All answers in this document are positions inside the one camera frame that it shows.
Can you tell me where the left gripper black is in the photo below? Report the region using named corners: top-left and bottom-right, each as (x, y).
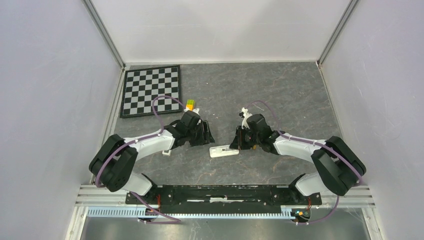
top-left (186, 120), bottom-right (215, 147)

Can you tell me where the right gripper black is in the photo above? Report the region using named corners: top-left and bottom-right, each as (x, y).
top-left (229, 125), bottom-right (261, 150)

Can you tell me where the white remote control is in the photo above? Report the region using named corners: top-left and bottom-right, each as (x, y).
top-left (209, 145), bottom-right (240, 158)

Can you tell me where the white remote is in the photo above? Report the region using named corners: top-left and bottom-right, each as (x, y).
top-left (162, 150), bottom-right (172, 156)

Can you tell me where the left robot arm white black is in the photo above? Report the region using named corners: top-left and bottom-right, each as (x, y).
top-left (88, 110), bottom-right (215, 204)

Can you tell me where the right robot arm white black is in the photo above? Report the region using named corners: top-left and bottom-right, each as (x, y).
top-left (229, 112), bottom-right (367, 204)

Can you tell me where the green yellow orange brick stack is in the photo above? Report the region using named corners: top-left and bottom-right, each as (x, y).
top-left (185, 99), bottom-right (195, 111)

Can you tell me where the black white chessboard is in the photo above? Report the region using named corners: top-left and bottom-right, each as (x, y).
top-left (119, 65), bottom-right (184, 119)

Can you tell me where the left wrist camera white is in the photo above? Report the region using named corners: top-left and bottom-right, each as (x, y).
top-left (191, 108), bottom-right (200, 115)

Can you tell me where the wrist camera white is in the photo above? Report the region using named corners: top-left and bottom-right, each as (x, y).
top-left (191, 108), bottom-right (200, 115)
top-left (238, 107), bottom-right (252, 129)

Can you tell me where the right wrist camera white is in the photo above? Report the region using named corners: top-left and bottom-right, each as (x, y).
top-left (238, 107), bottom-right (252, 129)

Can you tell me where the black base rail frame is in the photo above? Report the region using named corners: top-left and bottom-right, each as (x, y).
top-left (142, 184), bottom-right (323, 214)

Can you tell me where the white cable duct comb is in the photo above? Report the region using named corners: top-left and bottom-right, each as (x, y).
top-left (87, 206), bottom-right (295, 220)

